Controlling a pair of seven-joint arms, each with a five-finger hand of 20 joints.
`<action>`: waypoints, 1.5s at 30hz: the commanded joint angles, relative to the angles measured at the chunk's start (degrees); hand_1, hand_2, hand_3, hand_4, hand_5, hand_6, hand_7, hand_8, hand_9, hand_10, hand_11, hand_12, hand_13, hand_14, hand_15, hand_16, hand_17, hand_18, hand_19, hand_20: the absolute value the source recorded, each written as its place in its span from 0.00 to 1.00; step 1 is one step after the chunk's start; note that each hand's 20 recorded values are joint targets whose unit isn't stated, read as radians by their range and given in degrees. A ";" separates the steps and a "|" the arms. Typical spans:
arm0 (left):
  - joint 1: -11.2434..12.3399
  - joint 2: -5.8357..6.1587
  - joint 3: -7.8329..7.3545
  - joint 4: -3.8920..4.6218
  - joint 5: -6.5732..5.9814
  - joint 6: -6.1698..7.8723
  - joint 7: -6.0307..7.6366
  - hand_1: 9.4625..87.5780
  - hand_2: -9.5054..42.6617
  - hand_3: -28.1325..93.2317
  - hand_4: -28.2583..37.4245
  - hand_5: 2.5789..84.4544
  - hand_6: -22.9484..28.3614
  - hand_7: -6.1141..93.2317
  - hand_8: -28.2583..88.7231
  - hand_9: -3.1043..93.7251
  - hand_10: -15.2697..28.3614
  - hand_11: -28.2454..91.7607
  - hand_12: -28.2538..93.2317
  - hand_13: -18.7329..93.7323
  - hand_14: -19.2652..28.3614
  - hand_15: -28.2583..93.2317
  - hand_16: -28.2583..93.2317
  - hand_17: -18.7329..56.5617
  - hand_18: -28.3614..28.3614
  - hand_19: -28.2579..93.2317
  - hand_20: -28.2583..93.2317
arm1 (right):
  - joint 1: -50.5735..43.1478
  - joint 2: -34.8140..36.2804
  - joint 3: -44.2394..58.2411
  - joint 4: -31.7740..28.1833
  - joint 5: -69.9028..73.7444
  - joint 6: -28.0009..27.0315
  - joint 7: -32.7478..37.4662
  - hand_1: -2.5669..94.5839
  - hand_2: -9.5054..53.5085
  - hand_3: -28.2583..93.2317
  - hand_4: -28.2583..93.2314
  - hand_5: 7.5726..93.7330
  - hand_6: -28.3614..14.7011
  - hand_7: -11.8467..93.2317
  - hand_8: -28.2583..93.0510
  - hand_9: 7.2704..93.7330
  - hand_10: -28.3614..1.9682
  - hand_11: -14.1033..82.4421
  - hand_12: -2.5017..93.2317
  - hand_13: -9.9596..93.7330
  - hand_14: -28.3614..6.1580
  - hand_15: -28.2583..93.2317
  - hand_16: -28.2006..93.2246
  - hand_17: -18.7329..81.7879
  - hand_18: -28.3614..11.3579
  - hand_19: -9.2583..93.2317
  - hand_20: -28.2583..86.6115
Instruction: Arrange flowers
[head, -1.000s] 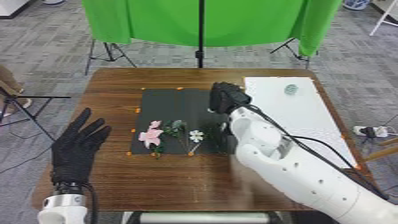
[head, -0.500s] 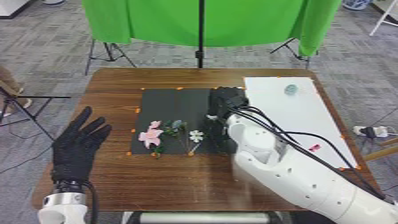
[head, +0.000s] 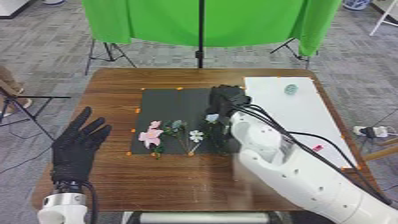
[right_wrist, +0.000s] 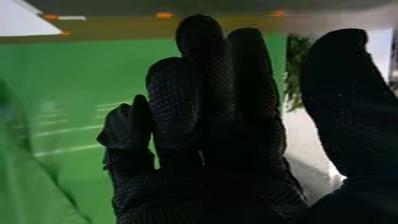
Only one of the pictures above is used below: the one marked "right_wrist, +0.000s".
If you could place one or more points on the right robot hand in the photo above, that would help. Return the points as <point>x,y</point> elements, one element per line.
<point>224,160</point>

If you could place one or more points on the green plant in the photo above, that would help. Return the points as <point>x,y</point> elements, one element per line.
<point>295,73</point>

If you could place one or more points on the dark mat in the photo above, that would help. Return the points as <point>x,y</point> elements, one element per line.
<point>147,5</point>

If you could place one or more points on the white sheet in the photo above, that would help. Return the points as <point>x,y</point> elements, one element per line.
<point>17,20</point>

